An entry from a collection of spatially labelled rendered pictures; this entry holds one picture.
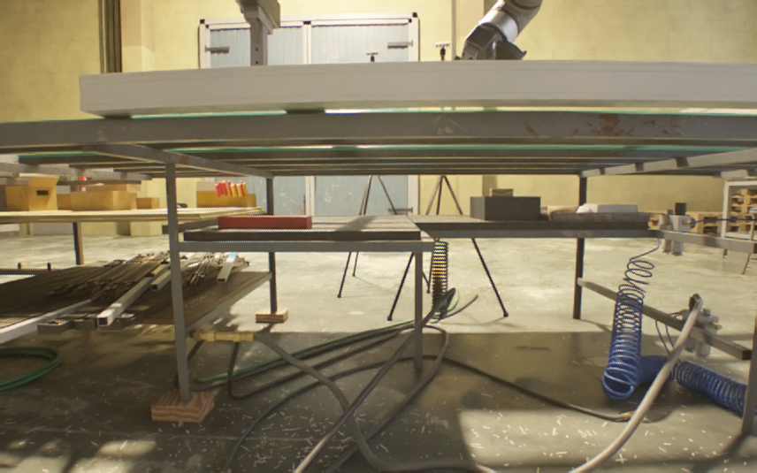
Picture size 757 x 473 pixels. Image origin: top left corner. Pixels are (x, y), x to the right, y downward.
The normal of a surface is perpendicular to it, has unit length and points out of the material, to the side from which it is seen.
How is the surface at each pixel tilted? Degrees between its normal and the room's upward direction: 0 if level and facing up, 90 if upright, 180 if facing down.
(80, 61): 90
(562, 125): 90
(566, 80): 90
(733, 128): 90
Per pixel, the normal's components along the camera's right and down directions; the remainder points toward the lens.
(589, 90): -0.05, 0.10
